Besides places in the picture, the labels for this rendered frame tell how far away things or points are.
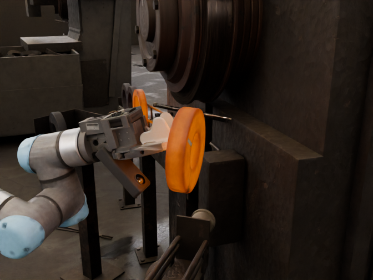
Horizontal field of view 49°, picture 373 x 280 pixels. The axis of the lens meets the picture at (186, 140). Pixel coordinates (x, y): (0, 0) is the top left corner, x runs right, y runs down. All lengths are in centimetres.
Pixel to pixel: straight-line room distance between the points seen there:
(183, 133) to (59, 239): 166
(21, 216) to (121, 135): 22
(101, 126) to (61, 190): 16
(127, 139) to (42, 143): 18
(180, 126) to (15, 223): 32
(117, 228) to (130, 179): 151
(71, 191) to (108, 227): 144
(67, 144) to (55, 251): 140
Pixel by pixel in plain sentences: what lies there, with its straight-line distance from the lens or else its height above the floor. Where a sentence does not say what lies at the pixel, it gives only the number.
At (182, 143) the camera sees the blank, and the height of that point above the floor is 94.
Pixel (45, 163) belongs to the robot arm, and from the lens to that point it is 85.
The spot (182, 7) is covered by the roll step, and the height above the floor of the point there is 115.
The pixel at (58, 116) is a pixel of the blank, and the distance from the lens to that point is 165.
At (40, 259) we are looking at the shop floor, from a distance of 214.
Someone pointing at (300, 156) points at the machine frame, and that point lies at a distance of 84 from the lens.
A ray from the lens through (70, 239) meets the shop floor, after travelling 225.
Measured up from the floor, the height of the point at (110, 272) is 1.
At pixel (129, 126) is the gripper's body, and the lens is 74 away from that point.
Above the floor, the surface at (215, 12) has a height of 114.
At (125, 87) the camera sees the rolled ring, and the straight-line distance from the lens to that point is 224.
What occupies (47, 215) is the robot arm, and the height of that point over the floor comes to 79.
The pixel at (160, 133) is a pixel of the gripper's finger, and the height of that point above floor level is 94.
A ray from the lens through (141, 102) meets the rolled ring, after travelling 185.
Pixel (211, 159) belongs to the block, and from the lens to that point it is 99.
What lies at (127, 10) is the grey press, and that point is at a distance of 411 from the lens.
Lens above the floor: 116
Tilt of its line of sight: 19 degrees down
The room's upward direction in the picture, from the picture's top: straight up
